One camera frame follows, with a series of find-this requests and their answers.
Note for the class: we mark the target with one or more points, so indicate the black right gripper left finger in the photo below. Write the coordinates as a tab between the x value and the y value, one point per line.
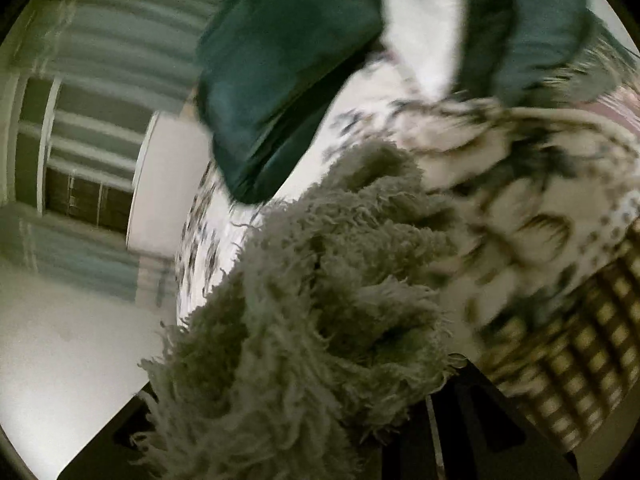
111	454

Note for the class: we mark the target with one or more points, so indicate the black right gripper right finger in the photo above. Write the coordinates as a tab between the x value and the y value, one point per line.
466	430

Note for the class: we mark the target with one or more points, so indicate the grey fluffy pants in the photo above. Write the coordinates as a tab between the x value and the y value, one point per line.
326	331

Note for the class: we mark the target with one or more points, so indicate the floral bed blanket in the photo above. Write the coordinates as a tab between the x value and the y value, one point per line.
543	281

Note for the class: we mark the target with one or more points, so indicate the left grey-green curtain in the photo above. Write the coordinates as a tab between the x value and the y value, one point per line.
65	250

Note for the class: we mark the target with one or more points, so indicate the grey-green curtain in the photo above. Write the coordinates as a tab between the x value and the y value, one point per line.
142	51
65	250

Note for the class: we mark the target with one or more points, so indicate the window with metal bars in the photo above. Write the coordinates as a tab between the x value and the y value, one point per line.
73	152

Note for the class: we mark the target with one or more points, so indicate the dark grey folded clothes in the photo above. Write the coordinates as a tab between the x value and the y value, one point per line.
540	53

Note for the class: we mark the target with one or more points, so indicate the right grey-green curtain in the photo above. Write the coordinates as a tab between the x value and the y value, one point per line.
142	51

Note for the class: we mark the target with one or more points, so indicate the dark green folded blanket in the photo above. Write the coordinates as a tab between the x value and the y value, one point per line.
270	70

